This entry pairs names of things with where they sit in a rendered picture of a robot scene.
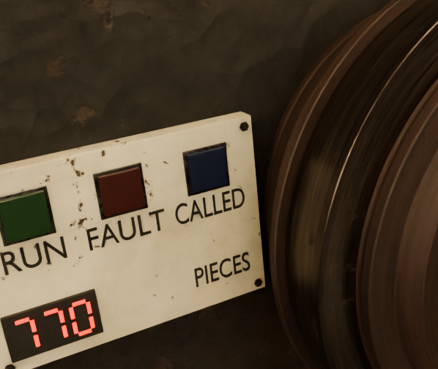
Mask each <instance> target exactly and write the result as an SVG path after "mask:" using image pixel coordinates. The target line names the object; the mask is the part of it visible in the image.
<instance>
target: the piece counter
mask: <svg viewBox="0 0 438 369"><path fill-rule="evenodd" d="M84 303H86V308H87V311H88V314H90V313H92V309H91V305H90V302H86V301H85V299H83V300H81V301H78V302H74V303H72V305H73V307H75V306H77V305H82V304H84ZM73 307H70V308H69V312H70V318H71V319H74V318H75V314H74V311H73ZM56 312H58V309H57V308H56V309H53V310H49V311H46V312H44V315H45V316H47V315H50V314H52V313H56ZM59 318H60V322H61V323H62V322H64V315H63V312H62V310H61V311H59ZM27 321H30V320H29V317H28V318H24V319H21V320H19V321H15V325H19V324H22V323H25V322H27ZM89 322H90V325H91V328H94V327H95V325H94V319H93V316H91V317H89ZM30 324H31V330H32V332H36V331H37V329H36V326H35V323H34V319H33V320H31V321H30ZM72 325H73V331H74V334H77V333H78V334H79V336H82V335H85V334H87V333H90V332H92V329H87V330H85V331H83V332H78V328H77V324H76V322H73V323H72ZM62 331H63V335H64V338H65V337H68V334H67V328H66V325H64V326H62ZM34 342H35V345H36V347H38V346H40V341H39V338H38V335H34Z"/></svg>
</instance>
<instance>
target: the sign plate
mask: <svg viewBox="0 0 438 369"><path fill-rule="evenodd" d="M221 146H223V147H224V149H225V157H226V170H227V178H228V184H225V185H222V186H219V187H214V188H211V189H208V190H203V191H200V192H197V193H191V189H190V178H189V172H188V161H187V155H188V154H193V153H196V152H202V151H205V150H208V149H214V148H218V147H221ZM136 167H139V169H140V174H141V182H142V187H143V192H144V201H145V206H144V207H141V208H138V209H133V210H130V211H127V212H123V213H119V214H116V215H111V216H108V217H106V216H105V215H104V211H103V203H102V199H101V195H100V188H99V184H98V179H97V178H98V177H99V176H103V175H106V174H112V173H115V172H118V171H124V170H127V169H131V168H136ZM41 190H43V191H44V193H45V199H46V203H47V206H48V212H49V216H50V219H51V225H52V229H53V231H52V232H49V233H46V234H41V235H38V236H33V237H30V238H28V239H22V240H19V241H17V242H11V243H7V239H6V236H5V233H4V228H3V225H2V221H1V216H0V369H32V368H35V367H38V366H41V365H44V364H46V363H49V362H52V361H55V360H58V359H61V358H63V357H67V356H70V355H72V354H75V353H78V352H80V351H84V350H86V349H90V348H92V347H95V346H99V345H100V344H103V343H107V342H109V341H112V340H115V339H117V338H121V337H124V336H125V335H129V334H132V333H134V332H138V331H140V330H143V329H146V328H149V327H152V326H154V325H157V324H161V323H163V322H165V321H169V320H172V319H174V318H178V317H180V316H183V315H186V314H189V313H192V312H194V311H197V310H200V309H203V308H206V307H209V306H211V305H215V304H217V303H219V302H223V301H226V300H228V299H231V298H234V297H238V296H240V295H243V294H246V293H248V292H251V291H255V290H257V289H259V288H263V287H265V280H264V263H263V255H262V246H261V229H260V220H259V203H258V195H257V186H256V169H255V160H254V151H253V135H252V126H251V117H250V115H249V114H246V113H243V112H241V111H240V112H236V113H230V114H226V115H223V116H217V117H213V118H210V119H204V120H200V121H197V122H191V123H187V124H181V125H177V126H173V127H167V128H164V129H160V130H154V131H151V132H147V133H141V134H137V135H132V136H128V137H124V138H118V139H115V140H111V141H105V142H102V143H96V144H92V145H88V146H82V147H78V148H75V149H69V150H65V151H62V152H56V153H52V154H46V155H43V156H39V157H33V158H29V159H25V160H20V161H16V162H13V163H7V164H3V165H0V201H1V200H4V199H8V198H13V197H16V196H20V195H25V194H29V193H34V192H37V191H41ZM83 299H85V301H86V302H90V305H91V309H92V313H90V314H88V311H87V308H86V303H84V304H82V305H77V306H75V307H73V305H72V303H74V302H78V301H81V300H83ZM71 307H73V311H74V314H75V318H74V319H71V318H70V312H69V308H71ZM56 308H57V309H58V312H56V313H52V314H50V315H47V316H45V315H44V312H46V311H49V310H53V309H56ZM61 310H62V312H63V315H64V322H62V323H61V322H60V318H59V311H61ZM91 316H93V319H94V325H95V327H94V328H91V325H90V322H89V317H91ZM28 317H29V320H30V321H31V320H33V319H34V323H35V326H36V329H37V331H36V332H32V330H31V324H30V321H27V322H25V323H22V324H19V325H15V321H19V320H21V319H24V318H28ZM73 322H76V324H77V328H78V332H83V331H85V330H87V329H92V332H90V333H87V334H85V335H82V336H79V334H78V333H77V334H74V331H73V325H72V323H73ZM64 325H66V328H67V334H68V337H65V338H64V335H63V331H62V326H64ZM34 335H38V338H39V341H40V346H38V347H36V345H35V342H34Z"/></svg>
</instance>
